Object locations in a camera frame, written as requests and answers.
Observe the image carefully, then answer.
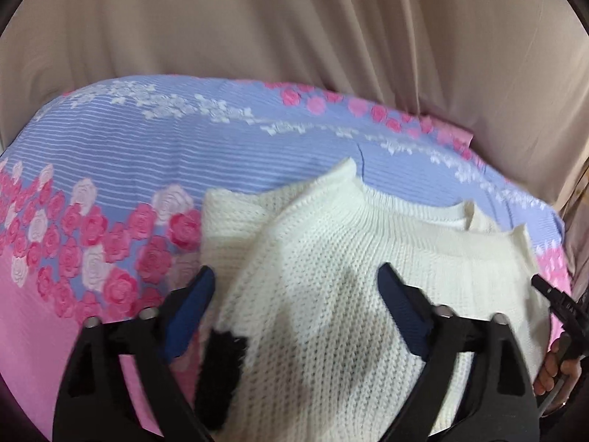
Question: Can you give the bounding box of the beige curtain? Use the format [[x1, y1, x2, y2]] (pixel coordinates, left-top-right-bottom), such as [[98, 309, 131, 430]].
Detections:
[[0, 0, 589, 286]]

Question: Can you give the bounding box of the black fuzzy cloth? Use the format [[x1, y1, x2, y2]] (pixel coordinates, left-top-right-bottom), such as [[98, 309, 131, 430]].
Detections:
[[193, 326, 247, 430]]

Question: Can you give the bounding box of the white knit sweater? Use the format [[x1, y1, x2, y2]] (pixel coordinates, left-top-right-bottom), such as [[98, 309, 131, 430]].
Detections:
[[195, 157, 553, 442]]

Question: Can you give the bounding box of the grey cable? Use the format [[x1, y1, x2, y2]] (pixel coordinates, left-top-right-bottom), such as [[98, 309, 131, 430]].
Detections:
[[536, 372, 572, 417]]

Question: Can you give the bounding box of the person's right hand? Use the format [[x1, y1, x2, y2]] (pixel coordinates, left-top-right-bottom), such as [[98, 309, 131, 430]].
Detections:
[[533, 334, 581, 397]]

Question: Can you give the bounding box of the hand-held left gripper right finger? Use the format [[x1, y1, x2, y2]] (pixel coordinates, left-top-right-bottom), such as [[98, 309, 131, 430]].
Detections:
[[376, 262, 542, 442]]

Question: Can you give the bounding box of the blue pink floral bed sheet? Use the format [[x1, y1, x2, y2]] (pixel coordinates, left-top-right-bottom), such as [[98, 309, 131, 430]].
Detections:
[[0, 74, 574, 442]]

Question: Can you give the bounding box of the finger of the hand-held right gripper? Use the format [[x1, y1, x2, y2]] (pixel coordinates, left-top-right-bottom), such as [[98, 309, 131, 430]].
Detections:
[[531, 274, 584, 361]]

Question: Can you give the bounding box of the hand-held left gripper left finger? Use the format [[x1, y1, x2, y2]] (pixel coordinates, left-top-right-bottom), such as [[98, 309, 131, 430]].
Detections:
[[52, 264, 217, 442]]

